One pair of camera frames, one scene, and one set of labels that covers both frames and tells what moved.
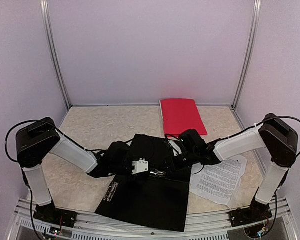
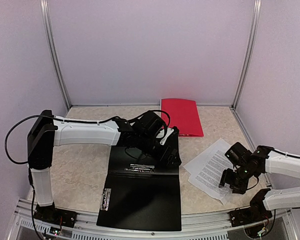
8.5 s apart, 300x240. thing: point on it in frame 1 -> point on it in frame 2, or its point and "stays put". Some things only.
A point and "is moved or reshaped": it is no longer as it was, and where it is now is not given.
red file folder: [181, 114] stays put
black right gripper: [172, 167] -> [227, 178]
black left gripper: [134, 179] -> [161, 157]
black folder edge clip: [111, 192] -> [105, 199]
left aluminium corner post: [53, 47] stays put
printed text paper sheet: [218, 182] is moved or reshaped
